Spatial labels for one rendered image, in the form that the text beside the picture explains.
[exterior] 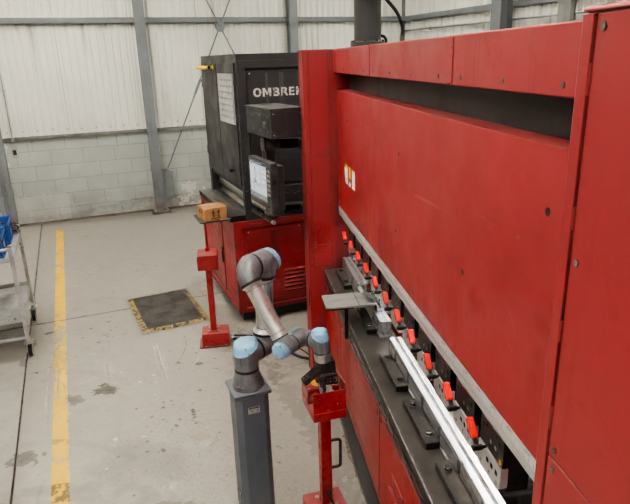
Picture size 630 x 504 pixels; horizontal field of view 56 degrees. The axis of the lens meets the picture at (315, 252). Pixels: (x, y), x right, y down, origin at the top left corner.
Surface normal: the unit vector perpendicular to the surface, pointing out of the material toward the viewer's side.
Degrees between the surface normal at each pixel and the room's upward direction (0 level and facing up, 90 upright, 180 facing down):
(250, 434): 90
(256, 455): 90
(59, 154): 90
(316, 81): 90
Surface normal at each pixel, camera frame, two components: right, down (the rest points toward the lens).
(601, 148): -0.99, 0.07
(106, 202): 0.38, 0.28
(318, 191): 0.14, 0.31
